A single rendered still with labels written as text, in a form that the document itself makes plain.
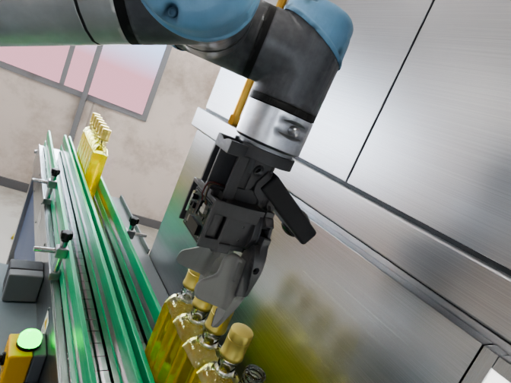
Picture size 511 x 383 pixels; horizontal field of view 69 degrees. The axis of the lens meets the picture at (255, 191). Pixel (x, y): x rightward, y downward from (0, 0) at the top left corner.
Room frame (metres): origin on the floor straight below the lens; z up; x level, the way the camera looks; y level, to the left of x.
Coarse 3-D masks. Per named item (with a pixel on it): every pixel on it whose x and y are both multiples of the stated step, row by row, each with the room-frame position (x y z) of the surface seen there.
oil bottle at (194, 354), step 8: (200, 336) 0.54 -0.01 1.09; (184, 344) 0.53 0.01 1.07; (192, 344) 0.52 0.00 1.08; (200, 344) 0.52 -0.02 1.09; (184, 352) 0.52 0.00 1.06; (192, 352) 0.51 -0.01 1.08; (200, 352) 0.51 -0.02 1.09; (208, 352) 0.51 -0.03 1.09; (216, 352) 0.52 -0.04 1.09; (176, 360) 0.53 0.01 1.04; (184, 360) 0.51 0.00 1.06; (192, 360) 0.50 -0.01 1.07; (200, 360) 0.50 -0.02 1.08; (208, 360) 0.51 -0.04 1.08; (216, 360) 0.51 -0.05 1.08; (176, 368) 0.52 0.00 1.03; (184, 368) 0.51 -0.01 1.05; (192, 368) 0.49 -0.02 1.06; (176, 376) 0.52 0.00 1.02; (184, 376) 0.50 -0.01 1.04; (192, 376) 0.49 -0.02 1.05
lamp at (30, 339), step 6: (24, 330) 0.67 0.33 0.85; (30, 330) 0.68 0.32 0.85; (36, 330) 0.68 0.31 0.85; (24, 336) 0.66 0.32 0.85; (30, 336) 0.66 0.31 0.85; (36, 336) 0.67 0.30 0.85; (42, 336) 0.68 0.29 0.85; (18, 342) 0.65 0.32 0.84; (24, 342) 0.65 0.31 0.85; (30, 342) 0.65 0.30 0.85; (36, 342) 0.66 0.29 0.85; (18, 348) 0.65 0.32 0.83; (24, 348) 0.65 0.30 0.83; (30, 348) 0.65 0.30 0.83; (36, 348) 0.67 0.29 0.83
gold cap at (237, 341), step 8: (232, 328) 0.48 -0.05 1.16; (240, 328) 0.48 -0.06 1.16; (248, 328) 0.49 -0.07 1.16; (232, 336) 0.47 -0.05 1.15; (240, 336) 0.47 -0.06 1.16; (248, 336) 0.47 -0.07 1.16; (224, 344) 0.48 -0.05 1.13; (232, 344) 0.47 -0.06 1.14; (240, 344) 0.47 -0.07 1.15; (248, 344) 0.48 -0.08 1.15; (224, 352) 0.47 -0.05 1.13; (232, 352) 0.47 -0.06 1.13; (240, 352) 0.47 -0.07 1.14; (232, 360) 0.47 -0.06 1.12; (240, 360) 0.47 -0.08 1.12
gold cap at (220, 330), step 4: (212, 308) 0.52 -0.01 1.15; (216, 308) 0.52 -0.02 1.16; (212, 312) 0.52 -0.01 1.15; (208, 316) 0.53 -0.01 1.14; (212, 316) 0.52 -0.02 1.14; (208, 320) 0.52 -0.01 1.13; (212, 320) 0.52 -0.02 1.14; (228, 320) 0.52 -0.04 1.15; (208, 324) 0.52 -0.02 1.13; (224, 324) 0.52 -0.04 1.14; (208, 328) 0.51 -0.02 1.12; (212, 328) 0.51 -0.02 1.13; (216, 328) 0.51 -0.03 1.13; (220, 328) 0.51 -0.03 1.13; (224, 328) 0.52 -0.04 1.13; (212, 332) 0.51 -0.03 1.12; (216, 332) 0.51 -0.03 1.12; (220, 332) 0.52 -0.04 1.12; (224, 332) 0.52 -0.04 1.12
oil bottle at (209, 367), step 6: (204, 366) 0.48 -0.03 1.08; (210, 366) 0.48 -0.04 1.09; (198, 372) 0.48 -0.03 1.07; (204, 372) 0.48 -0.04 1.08; (210, 372) 0.47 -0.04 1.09; (216, 372) 0.47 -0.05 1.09; (234, 372) 0.49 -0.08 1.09; (198, 378) 0.48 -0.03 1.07; (204, 378) 0.47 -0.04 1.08; (210, 378) 0.46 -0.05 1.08; (216, 378) 0.46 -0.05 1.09; (222, 378) 0.47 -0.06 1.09; (228, 378) 0.47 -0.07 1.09; (234, 378) 0.48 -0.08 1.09
